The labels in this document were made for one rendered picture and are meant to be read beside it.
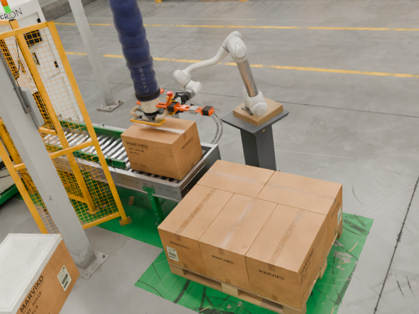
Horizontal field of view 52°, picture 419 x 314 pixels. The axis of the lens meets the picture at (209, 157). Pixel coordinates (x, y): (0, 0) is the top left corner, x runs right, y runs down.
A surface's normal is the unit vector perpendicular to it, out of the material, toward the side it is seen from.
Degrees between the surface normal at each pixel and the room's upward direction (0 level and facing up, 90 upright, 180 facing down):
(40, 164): 90
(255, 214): 0
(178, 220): 0
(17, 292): 0
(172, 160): 90
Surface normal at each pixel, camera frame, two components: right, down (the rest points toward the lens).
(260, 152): 0.61, 0.35
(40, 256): -0.17, -0.82
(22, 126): 0.85, 0.17
